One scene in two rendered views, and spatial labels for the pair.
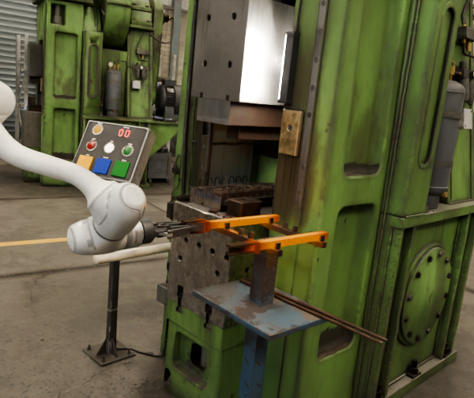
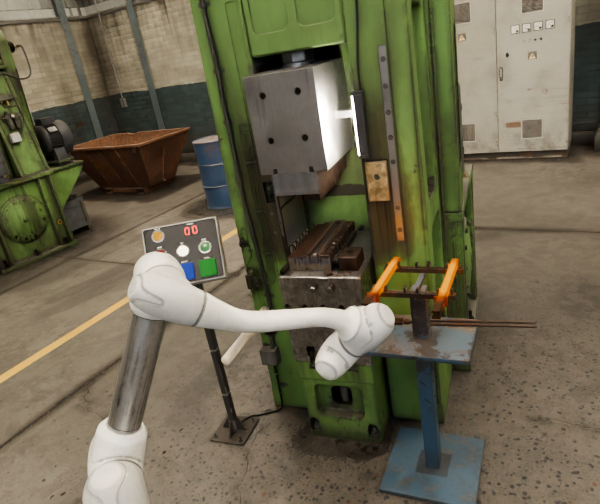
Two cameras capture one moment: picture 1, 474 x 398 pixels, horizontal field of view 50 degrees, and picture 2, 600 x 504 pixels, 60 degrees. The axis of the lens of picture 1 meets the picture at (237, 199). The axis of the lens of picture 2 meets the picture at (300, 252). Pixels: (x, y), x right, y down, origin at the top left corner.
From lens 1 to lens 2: 104 cm
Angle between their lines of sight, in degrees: 22
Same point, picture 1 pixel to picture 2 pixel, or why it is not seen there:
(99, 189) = (356, 321)
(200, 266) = not seen: hidden behind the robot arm
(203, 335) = (350, 377)
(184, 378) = (337, 418)
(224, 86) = (304, 159)
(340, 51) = (413, 101)
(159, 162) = (73, 211)
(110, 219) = (375, 341)
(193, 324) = not seen: hidden behind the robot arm
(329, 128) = (417, 169)
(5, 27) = not seen: outside the picture
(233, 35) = (302, 110)
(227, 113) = (316, 182)
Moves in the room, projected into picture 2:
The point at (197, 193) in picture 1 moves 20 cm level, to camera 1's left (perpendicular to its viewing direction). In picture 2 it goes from (298, 261) to (257, 275)
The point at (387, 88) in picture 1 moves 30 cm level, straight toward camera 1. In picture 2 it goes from (425, 110) to (454, 117)
